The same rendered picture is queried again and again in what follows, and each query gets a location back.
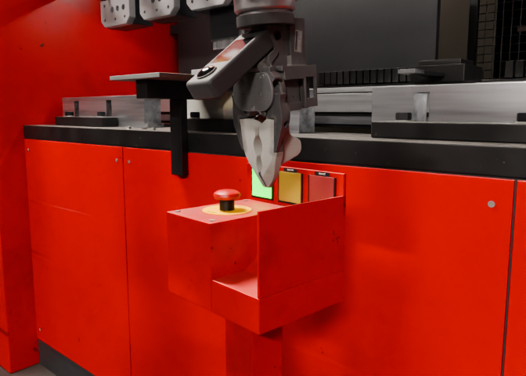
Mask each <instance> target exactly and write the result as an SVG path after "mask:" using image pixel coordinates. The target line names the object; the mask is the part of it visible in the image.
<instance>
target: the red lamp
mask: <svg viewBox="0 0 526 376"><path fill-rule="evenodd" d="M331 197H334V178H330V177H323V176H317V175H310V176H309V201H317V200H322V199H326V198H331Z"/></svg>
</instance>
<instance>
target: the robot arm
mask: <svg viewBox="0 0 526 376"><path fill-rule="evenodd" d="M233 3H234V13H235V14H236V15H238V17H237V18H236V26H237V29H239V30H250V32H248V33H244V34H241V35H240V36H239V37H238V38H237V39H236V40H235V41H234V42H232V43H231V44H230V45H229V46H228V47H227V48H225V49H224V50H223V51H222V52H221V53H219V54H218V55H217V56H216V57H215V58H214V59H213V60H212V61H211V62H210V63H209V64H208V65H206V66H205V67H204V68H202V69H201V70H200V71H199V72H198V73H197V74H196V75H195V76H193V77H192V78H191V79H190V80H189V81H188V82H187V83H186V86H187V88H188V90H189V91H190V93H191V95H192V96H193V98H194V99H195V100H202V99H219V98H221V97H222V96H223V95H224V94H225V93H226V92H227V91H228V90H229V89H230V88H232V87H233V86H234V87H233V95H232V117H233V123H234V126H235V130H236V134H237V136H238V139H239V141H240V145H241V148H242V149H243V150H244V152H245V154H246V157H247V160H248V161H249V163H250V165H251V167H252V169H253V170H254V172H255V174H256V176H257V177H258V179H259V180H260V182H261V184H262V186H263V187H268V188H270V187H272V186H273V184H274V183H275V181H276V179H277V177H278V174H279V170H280V168H281V165H283V164H284V163H286V162H288V161H289V160H291V159H292V158H294V157H296V156H297V155H298V154H299V153H300V152H301V141H300V140H299V139H298V138H296V137H294V136H292V135H291V134H290V129H289V123H290V112H291V111H294V110H302V108H308V107H314V106H318V97H317V79H316V65H306V57H305V39H304V18H295V17H294V13H292V12H293V11H294V10H295V8H296V5H295V0H233ZM309 77H313V90H314V97H312V98H310V90H309ZM258 111H260V112H261V114H259V115H257V116H256V117H255V114H256V113H257V112H258ZM266 117H267V118H266Z"/></svg>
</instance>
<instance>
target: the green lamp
mask: <svg viewBox="0 0 526 376"><path fill-rule="evenodd" d="M252 195H254V196H258V197H266V198H270V199H272V188H271V187H270V188H268V187H263V186H262V184H261V182H260V180H259V179H258V177H257V176H256V174H255V172H254V170H253V169H252Z"/></svg>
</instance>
